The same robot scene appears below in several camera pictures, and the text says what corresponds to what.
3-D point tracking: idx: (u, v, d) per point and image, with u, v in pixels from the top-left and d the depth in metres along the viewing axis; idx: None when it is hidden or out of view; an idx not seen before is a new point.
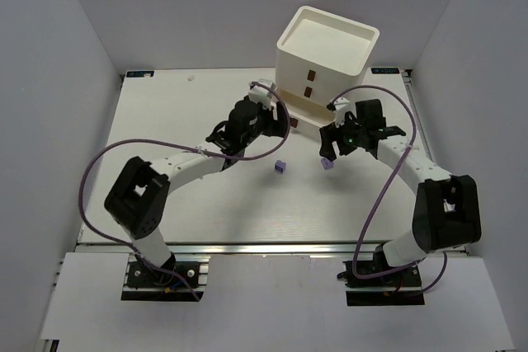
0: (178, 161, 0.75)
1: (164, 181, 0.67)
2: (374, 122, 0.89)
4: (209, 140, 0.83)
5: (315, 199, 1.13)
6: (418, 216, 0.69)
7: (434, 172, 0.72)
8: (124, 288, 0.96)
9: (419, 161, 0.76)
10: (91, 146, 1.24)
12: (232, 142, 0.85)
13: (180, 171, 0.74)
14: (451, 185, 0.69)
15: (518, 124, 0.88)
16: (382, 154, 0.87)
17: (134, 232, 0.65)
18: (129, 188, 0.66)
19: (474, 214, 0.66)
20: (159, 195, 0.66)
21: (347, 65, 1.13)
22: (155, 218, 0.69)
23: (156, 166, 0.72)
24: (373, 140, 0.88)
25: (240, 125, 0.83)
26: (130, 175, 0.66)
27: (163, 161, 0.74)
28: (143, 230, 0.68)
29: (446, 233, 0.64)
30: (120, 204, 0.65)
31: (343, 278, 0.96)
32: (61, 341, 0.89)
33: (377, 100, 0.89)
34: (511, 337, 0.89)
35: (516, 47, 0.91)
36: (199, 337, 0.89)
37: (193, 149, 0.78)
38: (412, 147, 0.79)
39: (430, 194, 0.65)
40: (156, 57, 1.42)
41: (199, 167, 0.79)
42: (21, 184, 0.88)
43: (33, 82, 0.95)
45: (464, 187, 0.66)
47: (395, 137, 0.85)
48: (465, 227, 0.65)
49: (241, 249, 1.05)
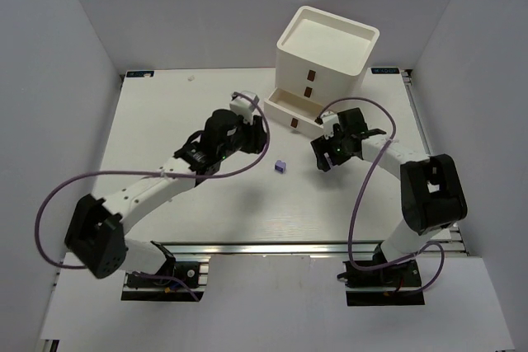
0: (136, 192, 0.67)
1: (116, 222, 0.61)
2: (356, 128, 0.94)
4: (176, 156, 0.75)
5: (315, 199, 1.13)
6: (405, 199, 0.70)
7: (413, 156, 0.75)
8: (124, 288, 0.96)
9: (399, 149, 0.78)
10: (91, 146, 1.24)
12: (205, 157, 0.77)
13: (138, 204, 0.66)
14: (432, 167, 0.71)
15: (518, 124, 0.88)
16: (366, 155, 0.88)
17: (95, 273, 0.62)
18: (83, 229, 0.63)
19: (456, 190, 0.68)
20: (113, 237, 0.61)
21: (348, 65, 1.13)
22: (118, 255, 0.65)
23: (110, 202, 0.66)
24: (356, 143, 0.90)
25: (217, 134, 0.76)
26: (82, 218, 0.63)
27: (120, 194, 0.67)
28: (105, 270, 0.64)
29: (435, 209, 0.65)
30: (76, 246, 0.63)
31: (343, 278, 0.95)
32: (61, 341, 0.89)
33: (357, 109, 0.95)
34: (511, 337, 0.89)
35: (516, 47, 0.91)
36: (199, 337, 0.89)
37: (155, 173, 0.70)
38: (392, 140, 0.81)
39: (412, 171, 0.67)
40: (156, 57, 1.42)
41: (163, 193, 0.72)
42: (20, 184, 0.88)
43: (33, 82, 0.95)
45: (444, 164, 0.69)
47: (377, 136, 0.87)
48: (450, 202, 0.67)
49: (240, 249, 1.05)
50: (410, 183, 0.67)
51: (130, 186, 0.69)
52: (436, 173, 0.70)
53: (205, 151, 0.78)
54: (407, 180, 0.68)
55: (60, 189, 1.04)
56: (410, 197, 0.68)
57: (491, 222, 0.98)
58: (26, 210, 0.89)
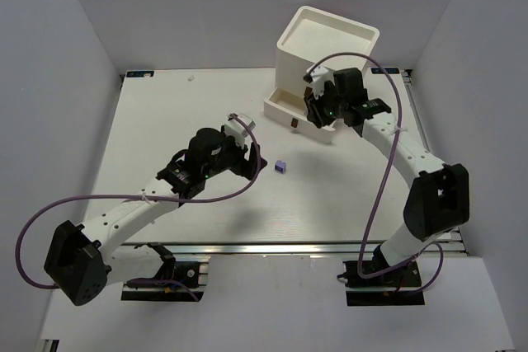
0: (116, 217, 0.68)
1: (95, 251, 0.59)
2: (355, 95, 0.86)
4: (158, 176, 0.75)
5: (315, 199, 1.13)
6: (410, 207, 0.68)
7: (425, 161, 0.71)
8: (124, 288, 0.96)
9: (409, 149, 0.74)
10: (91, 146, 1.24)
12: (189, 176, 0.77)
13: (117, 231, 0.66)
14: (443, 174, 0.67)
15: (519, 124, 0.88)
16: (365, 131, 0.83)
17: (74, 300, 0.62)
18: (60, 257, 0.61)
19: (463, 199, 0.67)
20: (91, 268, 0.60)
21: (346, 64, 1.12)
22: (98, 281, 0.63)
23: (87, 228, 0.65)
24: (356, 115, 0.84)
25: (200, 154, 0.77)
26: (58, 247, 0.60)
27: (99, 219, 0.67)
28: (84, 296, 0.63)
29: (440, 221, 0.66)
30: (55, 274, 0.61)
31: (343, 278, 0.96)
32: (62, 340, 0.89)
33: (355, 70, 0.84)
34: (511, 337, 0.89)
35: (516, 46, 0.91)
36: (199, 337, 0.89)
37: (136, 196, 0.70)
38: (401, 130, 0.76)
39: (425, 189, 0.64)
40: (156, 57, 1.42)
41: (146, 216, 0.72)
42: (21, 183, 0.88)
43: (33, 82, 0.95)
45: (458, 177, 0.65)
47: (382, 115, 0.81)
48: (455, 213, 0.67)
49: (240, 249, 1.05)
50: (421, 199, 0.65)
51: (110, 210, 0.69)
52: (445, 180, 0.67)
53: (188, 171, 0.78)
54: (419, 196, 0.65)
55: (60, 188, 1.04)
56: (418, 210, 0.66)
57: (491, 222, 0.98)
58: (26, 208, 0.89)
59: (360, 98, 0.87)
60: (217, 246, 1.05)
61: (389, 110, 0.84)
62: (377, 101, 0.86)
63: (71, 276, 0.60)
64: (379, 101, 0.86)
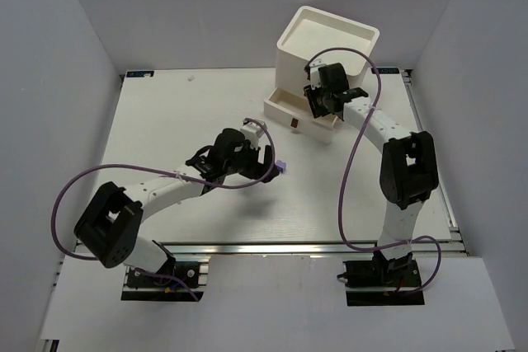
0: (154, 185, 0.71)
1: (137, 209, 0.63)
2: (337, 85, 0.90)
4: (188, 163, 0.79)
5: (315, 199, 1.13)
6: (384, 173, 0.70)
7: (395, 131, 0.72)
8: (124, 288, 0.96)
9: (381, 122, 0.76)
10: (91, 146, 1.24)
12: (213, 167, 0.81)
13: (155, 198, 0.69)
14: (412, 142, 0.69)
15: (518, 124, 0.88)
16: (347, 117, 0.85)
17: (104, 260, 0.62)
18: (100, 213, 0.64)
19: (431, 164, 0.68)
20: (131, 223, 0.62)
21: (346, 65, 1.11)
22: (128, 245, 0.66)
23: (129, 190, 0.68)
24: (337, 102, 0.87)
25: (224, 147, 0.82)
26: (101, 203, 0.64)
27: (139, 186, 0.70)
28: (113, 259, 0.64)
29: (412, 185, 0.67)
30: (88, 232, 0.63)
31: (343, 278, 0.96)
32: (62, 340, 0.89)
33: (338, 63, 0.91)
34: (511, 337, 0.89)
35: (516, 47, 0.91)
36: (199, 337, 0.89)
37: (172, 174, 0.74)
38: (375, 109, 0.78)
39: (394, 152, 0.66)
40: (156, 57, 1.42)
41: (176, 194, 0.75)
42: (21, 184, 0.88)
43: (33, 82, 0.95)
45: (424, 142, 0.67)
47: (360, 100, 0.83)
48: (426, 178, 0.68)
49: (241, 249, 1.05)
50: (392, 161, 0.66)
51: (148, 180, 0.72)
52: (415, 148, 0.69)
53: (212, 162, 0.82)
54: (389, 159, 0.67)
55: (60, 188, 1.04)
56: (390, 175, 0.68)
57: (491, 222, 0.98)
58: (25, 208, 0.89)
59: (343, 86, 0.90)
60: (217, 246, 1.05)
61: (368, 95, 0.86)
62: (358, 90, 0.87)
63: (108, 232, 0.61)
64: (359, 90, 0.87)
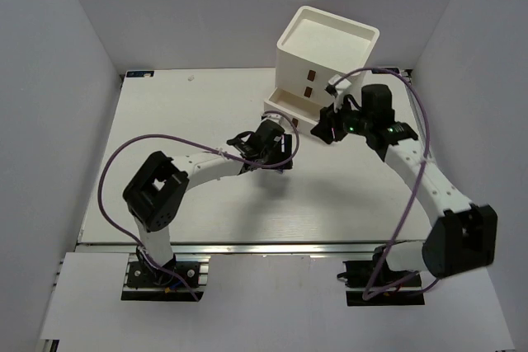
0: (199, 159, 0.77)
1: (183, 178, 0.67)
2: (383, 117, 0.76)
4: (229, 143, 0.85)
5: (317, 199, 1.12)
6: (431, 241, 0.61)
7: (451, 199, 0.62)
8: (124, 288, 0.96)
9: (435, 182, 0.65)
10: (92, 146, 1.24)
12: (251, 148, 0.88)
13: (199, 170, 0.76)
14: (469, 213, 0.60)
15: (518, 124, 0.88)
16: (389, 159, 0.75)
17: (148, 223, 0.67)
18: (148, 180, 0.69)
19: (490, 241, 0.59)
20: (178, 191, 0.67)
21: (347, 65, 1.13)
22: (171, 212, 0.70)
23: (176, 161, 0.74)
24: (380, 139, 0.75)
25: (270, 133, 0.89)
26: (151, 169, 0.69)
27: (185, 158, 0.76)
28: (157, 223, 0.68)
29: (463, 264, 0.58)
30: (136, 196, 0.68)
31: (343, 278, 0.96)
32: (62, 340, 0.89)
33: (388, 91, 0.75)
34: (511, 336, 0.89)
35: (516, 47, 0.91)
36: (199, 337, 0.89)
37: (214, 150, 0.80)
38: (426, 161, 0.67)
39: (449, 227, 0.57)
40: (156, 57, 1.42)
41: (217, 169, 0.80)
42: (21, 184, 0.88)
43: (34, 82, 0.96)
45: (485, 218, 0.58)
47: (407, 142, 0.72)
48: (481, 257, 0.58)
49: (252, 249, 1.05)
50: (443, 239, 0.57)
51: (194, 153, 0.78)
52: (473, 221, 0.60)
53: (252, 145, 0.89)
54: (442, 234, 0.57)
55: (59, 188, 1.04)
56: (440, 249, 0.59)
57: None
58: (25, 208, 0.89)
59: (388, 119, 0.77)
60: (218, 246, 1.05)
61: (417, 137, 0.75)
62: (404, 125, 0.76)
63: (156, 196, 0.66)
64: (406, 124, 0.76)
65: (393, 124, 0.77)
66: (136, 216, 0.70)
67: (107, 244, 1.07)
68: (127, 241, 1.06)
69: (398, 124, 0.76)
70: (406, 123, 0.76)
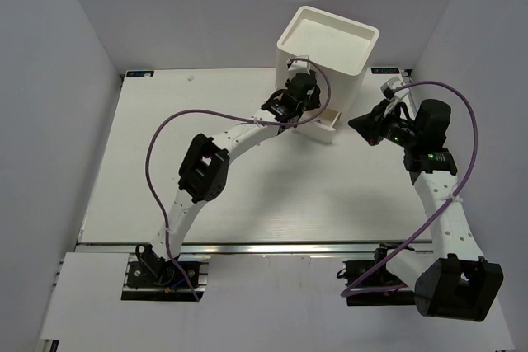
0: (236, 133, 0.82)
1: (225, 156, 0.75)
2: (430, 140, 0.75)
4: (264, 109, 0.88)
5: (317, 199, 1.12)
6: (426, 277, 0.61)
7: (462, 246, 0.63)
8: (124, 288, 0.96)
9: (451, 222, 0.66)
10: (91, 145, 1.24)
12: (286, 110, 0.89)
13: (238, 144, 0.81)
14: (474, 265, 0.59)
15: (518, 124, 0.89)
16: (418, 185, 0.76)
17: (204, 195, 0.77)
18: (197, 158, 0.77)
19: (485, 300, 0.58)
20: (223, 167, 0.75)
21: (348, 63, 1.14)
22: (220, 183, 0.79)
23: (216, 140, 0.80)
24: (417, 164, 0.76)
25: (299, 92, 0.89)
26: (197, 150, 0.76)
27: (223, 134, 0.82)
28: (211, 194, 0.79)
29: (448, 308, 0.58)
30: (190, 174, 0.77)
31: (343, 278, 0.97)
32: (62, 340, 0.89)
33: (447, 118, 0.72)
34: (511, 335, 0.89)
35: (516, 47, 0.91)
36: (199, 336, 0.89)
37: (249, 120, 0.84)
38: (454, 199, 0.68)
39: (449, 274, 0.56)
40: (156, 57, 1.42)
41: (256, 138, 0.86)
42: (20, 184, 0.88)
43: (33, 82, 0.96)
45: (488, 275, 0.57)
47: (440, 174, 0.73)
48: (469, 310, 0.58)
49: (247, 249, 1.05)
50: (437, 280, 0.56)
51: (230, 129, 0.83)
52: (476, 274, 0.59)
53: (286, 105, 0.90)
54: (437, 276, 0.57)
55: (59, 188, 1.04)
56: (431, 286, 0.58)
57: (488, 221, 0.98)
58: (24, 209, 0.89)
59: (434, 143, 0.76)
60: (217, 246, 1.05)
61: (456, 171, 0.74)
62: (446, 155, 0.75)
63: (207, 172, 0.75)
64: (448, 155, 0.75)
65: (436, 150, 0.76)
66: (191, 189, 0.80)
67: (107, 244, 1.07)
68: (128, 241, 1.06)
69: (442, 152, 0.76)
70: (450, 153, 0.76)
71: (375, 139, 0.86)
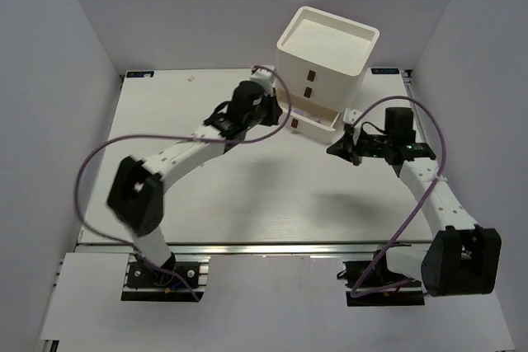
0: (173, 154, 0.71)
1: (157, 180, 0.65)
2: (403, 134, 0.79)
4: (206, 124, 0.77)
5: (317, 198, 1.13)
6: (431, 258, 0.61)
7: (456, 218, 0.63)
8: (124, 288, 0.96)
9: (442, 199, 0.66)
10: (91, 145, 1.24)
12: (232, 125, 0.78)
13: (174, 166, 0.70)
14: (473, 235, 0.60)
15: (518, 123, 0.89)
16: (403, 175, 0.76)
17: (137, 228, 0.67)
18: (126, 186, 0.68)
19: (490, 268, 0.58)
20: (155, 194, 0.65)
21: (348, 61, 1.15)
22: (157, 212, 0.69)
23: (149, 163, 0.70)
24: (398, 156, 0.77)
25: (243, 103, 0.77)
26: (124, 178, 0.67)
27: (157, 156, 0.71)
28: (146, 225, 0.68)
29: (457, 283, 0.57)
30: (120, 204, 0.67)
31: (343, 278, 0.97)
32: (62, 341, 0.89)
33: (410, 111, 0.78)
34: (511, 335, 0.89)
35: (516, 47, 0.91)
36: (199, 336, 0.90)
37: (189, 138, 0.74)
38: (439, 177, 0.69)
39: (449, 246, 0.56)
40: (156, 57, 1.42)
41: (197, 157, 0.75)
42: (20, 183, 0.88)
43: (33, 81, 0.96)
45: (487, 241, 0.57)
47: (421, 159, 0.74)
48: (477, 280, 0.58)
49: (247, 248, 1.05)
50: (440, 255, 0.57)
51: (167, 149, 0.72)
52: (476, 244, 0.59)
53: (231, 119, 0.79)
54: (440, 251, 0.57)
55: (59, 188, 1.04)
56: (436, 265, 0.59)
57: (488, 221, 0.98)
58: (24, 210, 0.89)
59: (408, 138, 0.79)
60: (217, 246, 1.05)
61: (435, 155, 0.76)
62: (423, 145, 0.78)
63: (137, 202, 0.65)
64: (426, 145, 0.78)
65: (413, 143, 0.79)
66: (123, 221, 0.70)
67: (107, 244, 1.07)
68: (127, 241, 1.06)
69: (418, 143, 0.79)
70: (426, 143, 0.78)
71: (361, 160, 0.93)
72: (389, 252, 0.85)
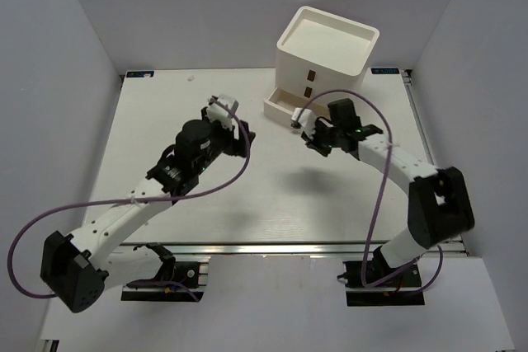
0: (106, 223, 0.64)
1: (86, 262, 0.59)
2: (350, 122, 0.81)
4: (148, 178, 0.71)
5: (317, 198, 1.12)
6: (412, 215, 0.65)
7: (419, 167, 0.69)
8: (124, 288, 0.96)
9: (403, 159, 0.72)
10: (91, 145, 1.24)
12: (181, 176, 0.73)
13: (108, 237, 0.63)
14: (439, 180, 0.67)
15: (518, 123, 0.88)
16: (363, 156, 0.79)
17: (73, 306, 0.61)
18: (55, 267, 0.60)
19: (464, 202, 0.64)
20: (85, 274, 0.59)
21: (348, 60, 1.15)
22: (94, 288, 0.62)
23: (79, 236, 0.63)
24: (352, 141, 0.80)
25: (188, 150, 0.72)
26: (49, 260, 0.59)
27: (89, 227, 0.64)
28: (84, 301, 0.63)
29: (445, 226, 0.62)
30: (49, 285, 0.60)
31: (343, 279, 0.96)
32: (62, 341, 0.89)
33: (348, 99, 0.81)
34: (511, 335, 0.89)
35: (516, 47, 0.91)
36: (198, 336, 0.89)
37: (125, 200, 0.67)
38: (393, 144, 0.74)
39: (422, 192, 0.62)
40: (156, 57, 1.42)
41: (139, 218, 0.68)
42: (20, 183, 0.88)
43: (33, 81, 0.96)
45: (454, 180, 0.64)
47: (374, 136, 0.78)
48: (459, 217, 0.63)
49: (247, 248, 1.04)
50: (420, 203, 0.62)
51: (99, 217, 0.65)
52: (444, 187, 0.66)
53: (180, 169, 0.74)
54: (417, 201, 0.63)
55: (59, 188, 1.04)
56: (419, 216, 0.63)
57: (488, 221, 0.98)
58: (24, 209, 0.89)
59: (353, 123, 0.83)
60: (217, 246, 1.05)
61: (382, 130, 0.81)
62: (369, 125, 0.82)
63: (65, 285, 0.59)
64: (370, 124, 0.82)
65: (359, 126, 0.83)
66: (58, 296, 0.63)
67: None
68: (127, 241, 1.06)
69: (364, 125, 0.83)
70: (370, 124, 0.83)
71: (327, 149, 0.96)
72: (385, 243, 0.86)
